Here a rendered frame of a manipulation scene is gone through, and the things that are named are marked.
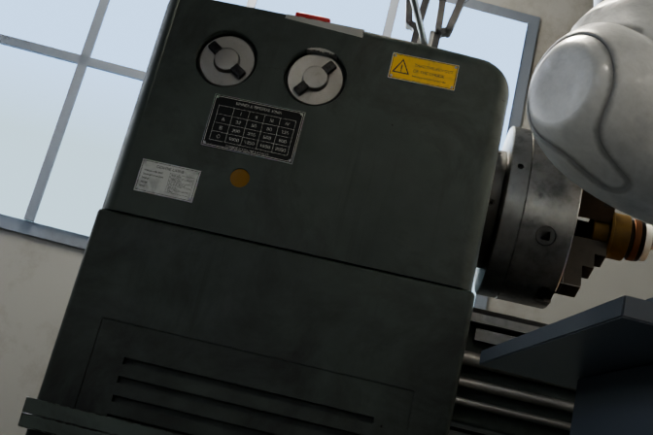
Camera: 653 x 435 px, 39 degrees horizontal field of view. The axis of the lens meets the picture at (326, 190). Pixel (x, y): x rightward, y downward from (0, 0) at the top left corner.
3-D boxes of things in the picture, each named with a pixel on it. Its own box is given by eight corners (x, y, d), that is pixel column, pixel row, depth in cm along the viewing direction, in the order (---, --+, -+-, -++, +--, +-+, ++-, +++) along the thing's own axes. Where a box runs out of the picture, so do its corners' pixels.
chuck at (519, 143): (492, 266, 149) (523, 96, 159) (466, 312, 178) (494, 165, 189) (513, 271, 148) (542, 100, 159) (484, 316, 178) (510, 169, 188)
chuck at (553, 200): (513, 271, 148) (542, 100, 159) (484, 316, 178) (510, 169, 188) (568, 283, 147) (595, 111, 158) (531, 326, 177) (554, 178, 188)
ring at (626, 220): (600, 199, 164) (651, 210, 163) (587, 214, 173) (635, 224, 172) (592, 249, 161) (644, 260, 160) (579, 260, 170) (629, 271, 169)
